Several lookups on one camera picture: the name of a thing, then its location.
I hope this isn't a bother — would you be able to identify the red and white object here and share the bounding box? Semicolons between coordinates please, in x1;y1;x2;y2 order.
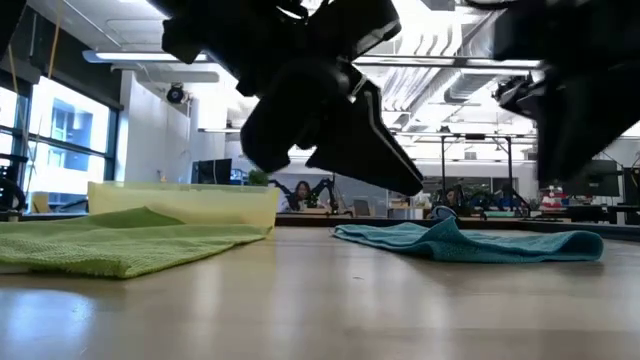
538;185;566;212

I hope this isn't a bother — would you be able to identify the black workstation frame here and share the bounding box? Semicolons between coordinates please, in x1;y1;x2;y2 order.
399;130;515;211

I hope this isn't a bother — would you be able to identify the blue round object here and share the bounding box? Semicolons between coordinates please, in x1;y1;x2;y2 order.
427;204;459;222

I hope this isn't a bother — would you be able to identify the teal microfiber towel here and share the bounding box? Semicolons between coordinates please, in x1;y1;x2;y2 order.
332;215;605;265

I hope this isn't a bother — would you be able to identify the green microfiber towel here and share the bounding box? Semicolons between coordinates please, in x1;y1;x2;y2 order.
0;206;274;280

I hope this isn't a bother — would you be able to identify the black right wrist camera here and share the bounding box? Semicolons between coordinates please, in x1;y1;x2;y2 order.
492;74;547;120

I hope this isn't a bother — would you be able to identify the small tan box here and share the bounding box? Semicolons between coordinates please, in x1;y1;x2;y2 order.
30;192;51;214

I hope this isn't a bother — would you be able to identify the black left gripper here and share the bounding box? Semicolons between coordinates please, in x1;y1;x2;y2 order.
218;28;426;198

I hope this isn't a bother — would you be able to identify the small black monitor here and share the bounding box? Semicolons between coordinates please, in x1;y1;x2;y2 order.
191;158;234;186

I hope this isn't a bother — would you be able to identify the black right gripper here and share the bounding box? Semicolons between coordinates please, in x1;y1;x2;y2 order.
492;19;640;184

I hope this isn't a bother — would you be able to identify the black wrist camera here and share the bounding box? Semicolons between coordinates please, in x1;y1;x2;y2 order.
309;0;403;64
492;74;547;120

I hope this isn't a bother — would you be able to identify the black metal table frame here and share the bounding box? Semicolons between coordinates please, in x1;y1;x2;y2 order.
0;209;640;243

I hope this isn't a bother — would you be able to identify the yellow translucent plastic basket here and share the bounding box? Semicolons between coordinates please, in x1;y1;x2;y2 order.
87;180;281;232

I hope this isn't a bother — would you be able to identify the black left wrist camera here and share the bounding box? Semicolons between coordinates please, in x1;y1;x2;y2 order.
309;0;403;64

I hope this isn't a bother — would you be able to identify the large office window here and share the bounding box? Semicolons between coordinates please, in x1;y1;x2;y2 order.
0;74;121;214

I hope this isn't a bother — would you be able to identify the black ceiling security camera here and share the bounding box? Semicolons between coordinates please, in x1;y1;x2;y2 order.
166;82;188;105

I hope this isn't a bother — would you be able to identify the black office desk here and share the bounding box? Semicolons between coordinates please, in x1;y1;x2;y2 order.
567;203;640;226

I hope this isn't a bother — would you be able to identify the large black monitor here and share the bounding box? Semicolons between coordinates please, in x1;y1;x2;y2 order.
582;159;621;198

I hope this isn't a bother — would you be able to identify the long ceiling light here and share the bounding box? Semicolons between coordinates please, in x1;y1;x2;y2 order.
82;49;211;65

